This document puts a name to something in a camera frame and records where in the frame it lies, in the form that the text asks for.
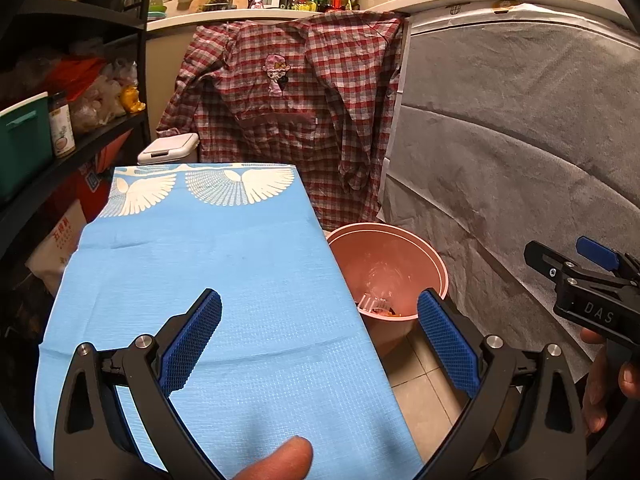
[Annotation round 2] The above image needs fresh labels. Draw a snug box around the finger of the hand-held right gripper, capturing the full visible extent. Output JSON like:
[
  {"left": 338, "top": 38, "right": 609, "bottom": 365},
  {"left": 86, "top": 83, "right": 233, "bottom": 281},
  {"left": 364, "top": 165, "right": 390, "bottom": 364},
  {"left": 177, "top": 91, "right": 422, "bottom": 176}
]
[
  {"left": 524, "top": 241, "right": 583, "bottom": 285},
  {"left": 575, "top": 236, "right": 640, "bottom": 277}
]

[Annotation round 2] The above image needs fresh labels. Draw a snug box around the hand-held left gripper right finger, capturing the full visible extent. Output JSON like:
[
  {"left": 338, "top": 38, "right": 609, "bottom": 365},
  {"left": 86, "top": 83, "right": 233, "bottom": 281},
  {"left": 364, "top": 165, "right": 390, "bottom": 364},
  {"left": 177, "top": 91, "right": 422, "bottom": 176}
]
[{"left": 417, "top": 287, "right": 588, "bottom": 480}]

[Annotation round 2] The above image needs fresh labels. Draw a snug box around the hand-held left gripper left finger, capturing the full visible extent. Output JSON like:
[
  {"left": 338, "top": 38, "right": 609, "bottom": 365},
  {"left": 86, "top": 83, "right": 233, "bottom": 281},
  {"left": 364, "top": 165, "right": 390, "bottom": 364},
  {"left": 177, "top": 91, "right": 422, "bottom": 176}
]
[{"left": 52, "top": 287, "right": 228, "bottom": 480}]

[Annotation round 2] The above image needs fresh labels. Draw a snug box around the pink plastic bin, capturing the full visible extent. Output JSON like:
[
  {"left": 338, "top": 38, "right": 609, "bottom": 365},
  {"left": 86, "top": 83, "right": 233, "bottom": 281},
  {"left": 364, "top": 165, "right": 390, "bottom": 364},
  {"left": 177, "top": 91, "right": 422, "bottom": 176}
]
[{"left": 326, "top": 222, "right": 449, "bottom": 356}]

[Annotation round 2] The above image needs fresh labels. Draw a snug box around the person's right hand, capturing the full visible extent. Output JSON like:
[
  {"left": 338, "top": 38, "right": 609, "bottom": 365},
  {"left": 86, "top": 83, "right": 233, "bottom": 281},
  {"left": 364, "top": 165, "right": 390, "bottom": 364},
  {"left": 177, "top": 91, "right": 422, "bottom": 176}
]
[{"left": 580, "top": 327, "right": 640, "bottom": 436}]

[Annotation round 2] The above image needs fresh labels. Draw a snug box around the person's left hand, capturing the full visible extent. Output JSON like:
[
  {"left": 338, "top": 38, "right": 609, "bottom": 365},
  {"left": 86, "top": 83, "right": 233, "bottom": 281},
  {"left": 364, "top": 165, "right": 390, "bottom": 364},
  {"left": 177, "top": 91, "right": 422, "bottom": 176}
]
[{"left": 234, "top": 435, "right": 314, "bottom": 480}]

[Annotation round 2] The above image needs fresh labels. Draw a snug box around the blue printed tablecloth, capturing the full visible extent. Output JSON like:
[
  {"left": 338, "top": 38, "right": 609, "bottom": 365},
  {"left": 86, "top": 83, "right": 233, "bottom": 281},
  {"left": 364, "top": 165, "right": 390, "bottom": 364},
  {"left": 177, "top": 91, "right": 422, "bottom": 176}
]
[{"left": 34, "top": 162, "right": 418, "bottom": 480}]

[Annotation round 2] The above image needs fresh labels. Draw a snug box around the white sack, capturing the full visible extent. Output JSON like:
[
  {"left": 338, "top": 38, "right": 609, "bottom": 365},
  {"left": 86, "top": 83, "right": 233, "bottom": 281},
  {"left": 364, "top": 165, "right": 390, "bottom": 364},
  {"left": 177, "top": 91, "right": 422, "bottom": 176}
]
[{"left": 27, "top": 200, "right": 86, "bottom": 296}]

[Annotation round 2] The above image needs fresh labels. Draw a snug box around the red cardboard box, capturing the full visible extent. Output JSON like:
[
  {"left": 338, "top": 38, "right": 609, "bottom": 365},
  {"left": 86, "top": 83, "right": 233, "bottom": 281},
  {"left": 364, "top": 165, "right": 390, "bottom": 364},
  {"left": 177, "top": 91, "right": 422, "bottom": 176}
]
[{"left": 60, "top": 130, "right": 136, "bottom": 221}]

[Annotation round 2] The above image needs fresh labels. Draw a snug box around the white lidded bin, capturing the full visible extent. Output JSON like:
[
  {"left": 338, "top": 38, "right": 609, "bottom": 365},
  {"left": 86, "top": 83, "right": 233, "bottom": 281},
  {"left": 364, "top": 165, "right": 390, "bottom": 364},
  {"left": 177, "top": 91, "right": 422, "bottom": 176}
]
[{"left": 137, "top": 132, "right": 200, "bottom": 165}]

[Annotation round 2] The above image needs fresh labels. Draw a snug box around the red plaid shirt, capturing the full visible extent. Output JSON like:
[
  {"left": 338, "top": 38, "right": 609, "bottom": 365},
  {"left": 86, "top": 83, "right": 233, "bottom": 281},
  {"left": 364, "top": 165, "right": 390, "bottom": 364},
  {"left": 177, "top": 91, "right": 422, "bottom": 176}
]
[{"left": 156, "top": 10, "right": 406, "bottom": 233}]

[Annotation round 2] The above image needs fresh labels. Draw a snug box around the yellow crumpled bag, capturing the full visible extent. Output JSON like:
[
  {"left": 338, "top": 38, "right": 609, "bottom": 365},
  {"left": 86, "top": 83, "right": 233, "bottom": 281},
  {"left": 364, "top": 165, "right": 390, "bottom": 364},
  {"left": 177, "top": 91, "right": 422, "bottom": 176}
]
[{"left": 120, "top": 85, "right": 147, "bottom": 113}]

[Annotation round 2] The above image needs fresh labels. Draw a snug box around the spice jar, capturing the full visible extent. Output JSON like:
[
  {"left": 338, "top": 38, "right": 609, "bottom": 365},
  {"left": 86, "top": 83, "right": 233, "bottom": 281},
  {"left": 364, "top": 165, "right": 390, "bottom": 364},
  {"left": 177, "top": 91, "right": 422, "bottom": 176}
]
[{"left": 48, "top": 92, "right": 76, "bottom": 158}]

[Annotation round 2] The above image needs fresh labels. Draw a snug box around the clear bag of garlic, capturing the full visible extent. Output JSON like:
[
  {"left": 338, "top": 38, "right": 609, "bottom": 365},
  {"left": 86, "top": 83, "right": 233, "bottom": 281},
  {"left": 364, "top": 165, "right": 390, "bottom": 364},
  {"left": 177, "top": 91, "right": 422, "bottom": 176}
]
[{"left": 70, "top": 60, "right": 138, "bottom": 131}]

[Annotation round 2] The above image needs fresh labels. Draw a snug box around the green storage box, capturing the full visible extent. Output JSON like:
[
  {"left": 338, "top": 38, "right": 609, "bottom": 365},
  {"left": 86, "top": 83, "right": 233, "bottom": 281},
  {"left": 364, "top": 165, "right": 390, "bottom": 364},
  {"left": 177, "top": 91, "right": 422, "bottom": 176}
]
[{"left": 0, "top": 92, "right": 53, "bottom": 201}]

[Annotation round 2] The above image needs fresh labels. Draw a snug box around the red bag on shelf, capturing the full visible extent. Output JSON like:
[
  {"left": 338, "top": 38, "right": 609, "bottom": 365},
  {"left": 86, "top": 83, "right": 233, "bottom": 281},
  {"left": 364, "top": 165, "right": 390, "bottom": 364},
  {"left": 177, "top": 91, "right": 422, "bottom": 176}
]
[{"left": 47, "top": 57, "right": 106, "bottom": 101}]

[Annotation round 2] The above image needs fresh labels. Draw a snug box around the white kitchen counter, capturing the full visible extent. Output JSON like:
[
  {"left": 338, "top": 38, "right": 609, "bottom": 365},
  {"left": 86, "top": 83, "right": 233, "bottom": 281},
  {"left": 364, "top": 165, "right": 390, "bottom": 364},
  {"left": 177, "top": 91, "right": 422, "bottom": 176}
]
[{"left": 145, "top": 0, "right": 640, "bottom": 36}]

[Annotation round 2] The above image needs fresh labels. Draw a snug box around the black shelf rack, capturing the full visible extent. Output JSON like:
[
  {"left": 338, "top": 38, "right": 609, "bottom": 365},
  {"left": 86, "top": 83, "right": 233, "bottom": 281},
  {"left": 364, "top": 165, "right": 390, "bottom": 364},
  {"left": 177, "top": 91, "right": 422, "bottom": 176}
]
[{"left": 0, "top": 0, "right": 153, "bottom": 271}]

